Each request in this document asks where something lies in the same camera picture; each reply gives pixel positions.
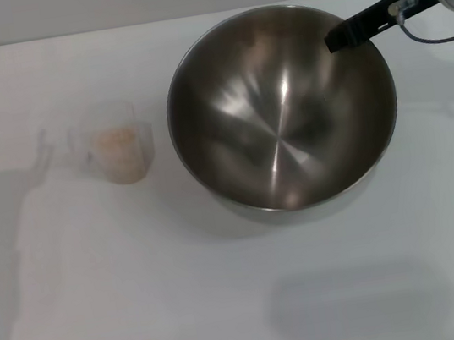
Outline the stainless steel mixing bowl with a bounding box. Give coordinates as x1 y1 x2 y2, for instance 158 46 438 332
152 0 414 240

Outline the clear plastic measuring cup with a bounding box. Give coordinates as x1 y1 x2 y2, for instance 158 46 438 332
63 96 161 193

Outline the uncooked white rice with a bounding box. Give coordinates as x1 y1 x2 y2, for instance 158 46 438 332
90 123 147 186

